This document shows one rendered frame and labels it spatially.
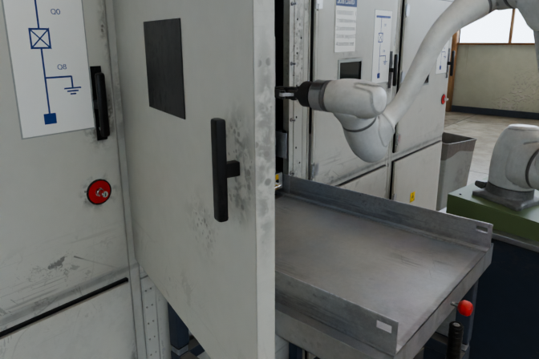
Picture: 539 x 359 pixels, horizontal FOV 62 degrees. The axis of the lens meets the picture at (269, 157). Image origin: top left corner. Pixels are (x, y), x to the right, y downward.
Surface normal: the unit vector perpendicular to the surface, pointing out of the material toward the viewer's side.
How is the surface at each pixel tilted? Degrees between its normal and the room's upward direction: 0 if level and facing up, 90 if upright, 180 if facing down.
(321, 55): 90
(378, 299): 0
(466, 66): 90
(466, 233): 90
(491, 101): 90
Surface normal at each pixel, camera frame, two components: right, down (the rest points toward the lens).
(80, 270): 0.76, 0.16
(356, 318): -0.65, 0.19
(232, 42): -0.84, 0.14
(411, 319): 0.00, -0.97
